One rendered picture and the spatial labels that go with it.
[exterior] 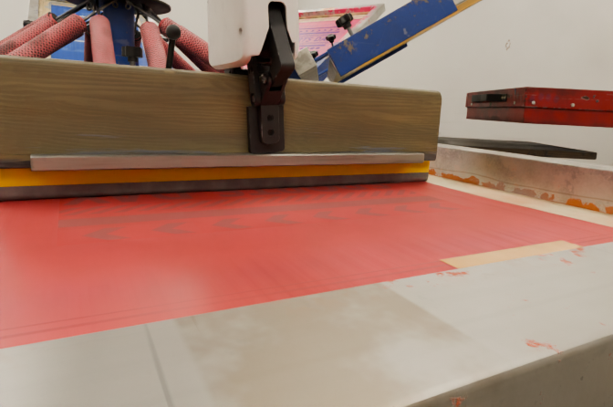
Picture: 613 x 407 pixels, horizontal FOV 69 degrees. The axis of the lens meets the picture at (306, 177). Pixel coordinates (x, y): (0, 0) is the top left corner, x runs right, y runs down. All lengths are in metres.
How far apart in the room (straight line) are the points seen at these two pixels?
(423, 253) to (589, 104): 1.08
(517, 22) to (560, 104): 1.53
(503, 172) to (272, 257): 0.33
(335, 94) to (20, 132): 0.25
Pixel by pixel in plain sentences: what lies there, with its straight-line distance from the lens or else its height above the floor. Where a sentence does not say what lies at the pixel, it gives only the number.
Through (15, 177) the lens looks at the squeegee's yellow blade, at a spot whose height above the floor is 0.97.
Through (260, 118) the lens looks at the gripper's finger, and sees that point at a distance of 0.37.
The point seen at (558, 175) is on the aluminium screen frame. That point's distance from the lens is 0.47.
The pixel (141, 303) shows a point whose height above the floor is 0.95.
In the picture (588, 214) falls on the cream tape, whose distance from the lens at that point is 0.43.
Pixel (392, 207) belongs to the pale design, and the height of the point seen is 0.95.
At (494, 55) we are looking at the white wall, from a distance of 2.82.
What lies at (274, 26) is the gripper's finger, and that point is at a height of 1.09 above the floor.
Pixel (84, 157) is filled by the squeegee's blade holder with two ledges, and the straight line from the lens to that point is 0.35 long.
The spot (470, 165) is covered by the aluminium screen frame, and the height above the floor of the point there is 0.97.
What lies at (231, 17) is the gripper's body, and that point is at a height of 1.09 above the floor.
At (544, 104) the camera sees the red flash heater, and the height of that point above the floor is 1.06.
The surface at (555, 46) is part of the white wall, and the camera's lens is 2.61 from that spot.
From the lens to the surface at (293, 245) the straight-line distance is 0.25.
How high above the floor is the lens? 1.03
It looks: 9 degrees down
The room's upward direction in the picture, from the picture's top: 3 degrees clockwise
